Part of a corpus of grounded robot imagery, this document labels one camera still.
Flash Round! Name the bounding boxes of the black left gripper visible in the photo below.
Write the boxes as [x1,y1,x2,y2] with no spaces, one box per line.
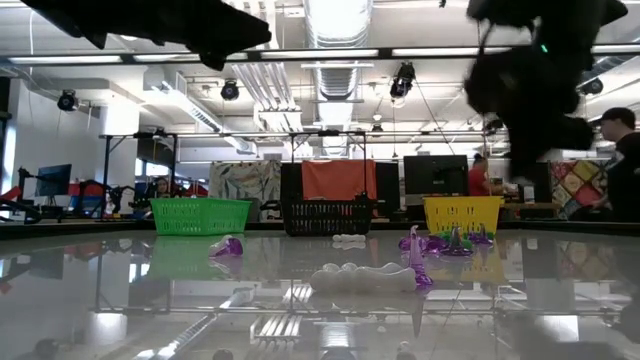
[144,0,273,71]

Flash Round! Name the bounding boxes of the black plastic basket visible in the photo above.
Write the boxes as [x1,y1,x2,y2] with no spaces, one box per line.
[279,198,374,237]

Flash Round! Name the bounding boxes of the leaf print cloth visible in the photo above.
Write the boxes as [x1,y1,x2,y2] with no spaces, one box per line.
[208,160,282,202]

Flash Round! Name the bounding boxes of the black panel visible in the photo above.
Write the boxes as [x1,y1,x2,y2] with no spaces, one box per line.
[375,161,402,211]
[279,162,304,202]

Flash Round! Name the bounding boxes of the yellow plastic basket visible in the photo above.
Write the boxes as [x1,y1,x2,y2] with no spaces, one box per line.
[422,195,505,236]

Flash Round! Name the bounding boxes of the black monitor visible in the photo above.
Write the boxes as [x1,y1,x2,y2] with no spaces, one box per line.
[36,163,73,198]
[403,154,471,197]

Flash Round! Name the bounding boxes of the black background table frame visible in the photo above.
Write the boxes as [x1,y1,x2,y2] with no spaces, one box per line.
[98,132,180,219]

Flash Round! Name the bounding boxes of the colourful patchwork quilt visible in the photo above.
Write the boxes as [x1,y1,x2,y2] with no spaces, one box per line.
[549,159,621,221]

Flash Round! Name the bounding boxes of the silver ribbed ceiling duct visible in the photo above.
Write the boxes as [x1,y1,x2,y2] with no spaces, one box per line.
[303,0,375,157]

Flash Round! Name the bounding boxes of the white ceiling pipes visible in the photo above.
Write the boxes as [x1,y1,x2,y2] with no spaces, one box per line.
[232,62,304,132]

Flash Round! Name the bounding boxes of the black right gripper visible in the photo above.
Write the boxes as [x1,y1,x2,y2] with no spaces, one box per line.
[467,44,596,182]

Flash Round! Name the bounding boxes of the silver angled ceiling duct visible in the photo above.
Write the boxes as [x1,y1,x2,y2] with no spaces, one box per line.
[597,55,640,81]

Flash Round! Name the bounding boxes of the orange cloth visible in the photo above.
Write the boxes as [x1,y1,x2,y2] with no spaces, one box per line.
[298,158,380,202]

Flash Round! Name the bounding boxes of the green plastic basket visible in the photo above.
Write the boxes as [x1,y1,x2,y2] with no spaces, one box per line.
[148,197,253,237]

